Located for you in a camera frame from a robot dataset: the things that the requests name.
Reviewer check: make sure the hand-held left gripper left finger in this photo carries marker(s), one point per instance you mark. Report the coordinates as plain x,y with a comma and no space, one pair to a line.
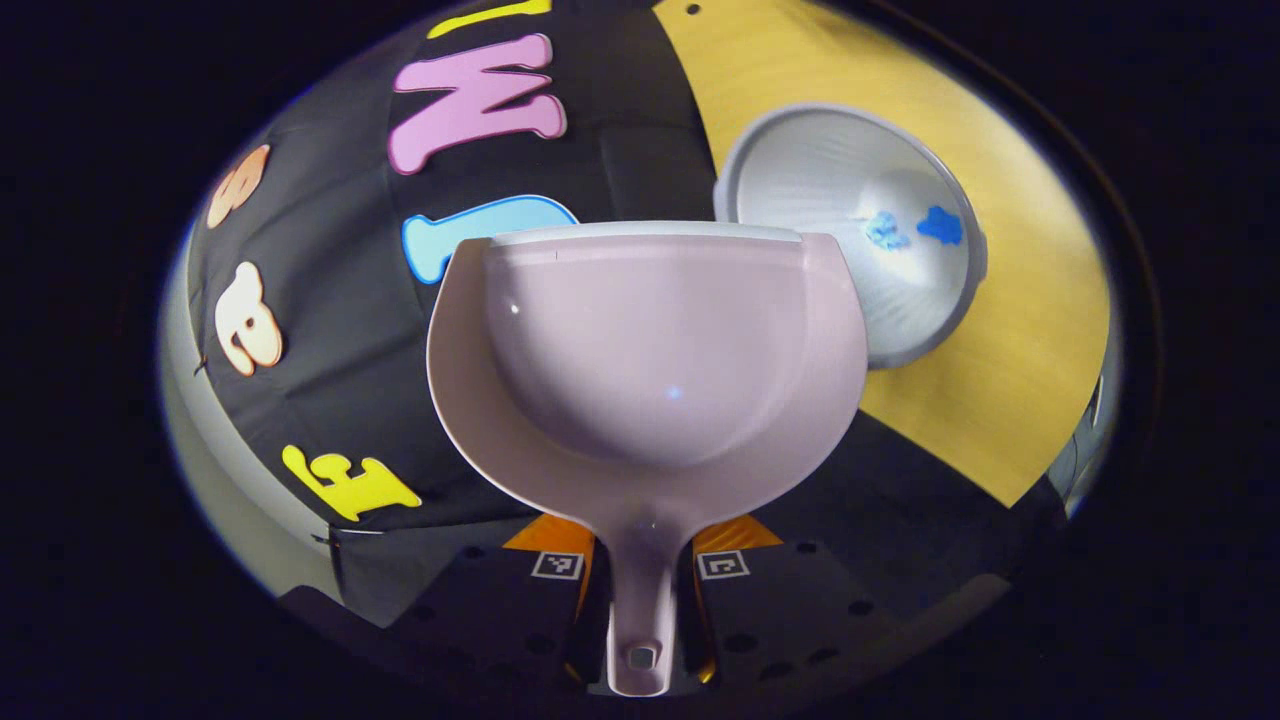
490,610

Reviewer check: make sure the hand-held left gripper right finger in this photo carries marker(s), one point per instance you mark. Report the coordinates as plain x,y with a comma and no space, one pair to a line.
790,610

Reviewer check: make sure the pink plastic dustpan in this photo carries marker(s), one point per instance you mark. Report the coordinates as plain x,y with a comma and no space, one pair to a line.
650,350

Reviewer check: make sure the light blue paper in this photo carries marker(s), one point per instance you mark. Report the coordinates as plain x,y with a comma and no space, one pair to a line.
886,231

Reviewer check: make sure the dark blue paper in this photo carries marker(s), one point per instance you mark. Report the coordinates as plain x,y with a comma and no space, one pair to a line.
940,226

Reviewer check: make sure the white ribbed garbage bin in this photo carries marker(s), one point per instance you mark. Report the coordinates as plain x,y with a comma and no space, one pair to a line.
800,170

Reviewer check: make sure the wooden desktop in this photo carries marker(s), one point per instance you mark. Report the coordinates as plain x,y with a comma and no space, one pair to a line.
1000,330

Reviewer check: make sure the black backdrop cloth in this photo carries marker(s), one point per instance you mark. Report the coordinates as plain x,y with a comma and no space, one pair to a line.
340,300

